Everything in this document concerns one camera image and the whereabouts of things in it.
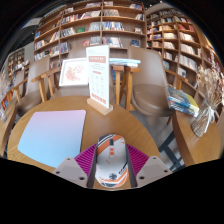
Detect brown upholstered wooden armchair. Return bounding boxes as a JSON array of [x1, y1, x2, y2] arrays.
[[127, 45, 180, 118], [9, 56, 52, 116], [31, 48, 142, 112]]

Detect white sign in wooden stand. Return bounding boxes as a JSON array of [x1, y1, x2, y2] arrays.
[[85, 44, 114, 116]]

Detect white framed floral picture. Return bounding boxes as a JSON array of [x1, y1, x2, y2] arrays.
[[58, 57, 90, 88]]

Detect white and orange computer mouse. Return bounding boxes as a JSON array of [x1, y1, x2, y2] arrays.
[[94, 133, 130, 190]]

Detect large wooden bookshelf unit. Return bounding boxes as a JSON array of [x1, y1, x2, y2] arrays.
[[33, 0, 146, 68]]

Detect pink-blue gradient mouse pad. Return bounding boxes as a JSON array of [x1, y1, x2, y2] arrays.
[[17, 109, 87, 169]]

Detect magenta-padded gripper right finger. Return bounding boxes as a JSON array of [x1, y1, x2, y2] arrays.
[[125, 143, 173, 189]]

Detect curved wooden bookshelf unit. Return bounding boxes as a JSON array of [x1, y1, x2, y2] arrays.
[[145, 9, 224, 102]]

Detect round wooden side table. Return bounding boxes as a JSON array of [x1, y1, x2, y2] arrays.
[[171, 109, 224, 167], [0, 103, 18, 158]]

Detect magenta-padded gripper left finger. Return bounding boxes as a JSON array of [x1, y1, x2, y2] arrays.
[[52, 143, 98, 189]]

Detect stack of colourful books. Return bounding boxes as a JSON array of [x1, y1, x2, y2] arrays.
[[166, 86, 200, 118]]

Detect small distant wooden bookshelf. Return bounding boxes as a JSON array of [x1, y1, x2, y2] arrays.
[[7, 47, 26, 81]]

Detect light blue books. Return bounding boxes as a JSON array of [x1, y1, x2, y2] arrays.
[[109, 57, 142, 68]]

